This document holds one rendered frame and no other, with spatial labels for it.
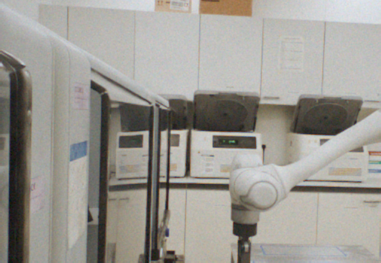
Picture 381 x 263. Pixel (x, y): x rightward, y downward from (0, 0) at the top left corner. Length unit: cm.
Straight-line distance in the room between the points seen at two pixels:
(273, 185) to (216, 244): 264
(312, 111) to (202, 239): 139
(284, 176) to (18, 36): 106
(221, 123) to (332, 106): 94
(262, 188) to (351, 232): 284
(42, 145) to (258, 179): 94
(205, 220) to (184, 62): 127
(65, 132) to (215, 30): 370
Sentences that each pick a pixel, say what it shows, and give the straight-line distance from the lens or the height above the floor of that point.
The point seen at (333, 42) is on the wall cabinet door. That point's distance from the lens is 427.
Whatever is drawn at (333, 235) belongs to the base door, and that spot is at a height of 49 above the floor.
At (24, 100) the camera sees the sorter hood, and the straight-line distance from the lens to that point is 30.
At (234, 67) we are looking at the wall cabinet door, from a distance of 410.
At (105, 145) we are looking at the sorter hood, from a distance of 56.
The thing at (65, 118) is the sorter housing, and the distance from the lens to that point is 46.
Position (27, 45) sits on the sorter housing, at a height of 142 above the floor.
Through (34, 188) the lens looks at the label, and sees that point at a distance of 38.
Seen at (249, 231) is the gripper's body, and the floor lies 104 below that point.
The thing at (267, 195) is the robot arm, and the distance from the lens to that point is 128.
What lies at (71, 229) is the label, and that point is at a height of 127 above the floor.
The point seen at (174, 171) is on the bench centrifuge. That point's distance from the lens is 380.
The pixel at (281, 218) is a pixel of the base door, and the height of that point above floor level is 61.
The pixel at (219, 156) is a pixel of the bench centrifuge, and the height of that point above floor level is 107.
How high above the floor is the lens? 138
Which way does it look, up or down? 3 degrees down
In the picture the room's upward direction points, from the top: 2 degrees clockwise
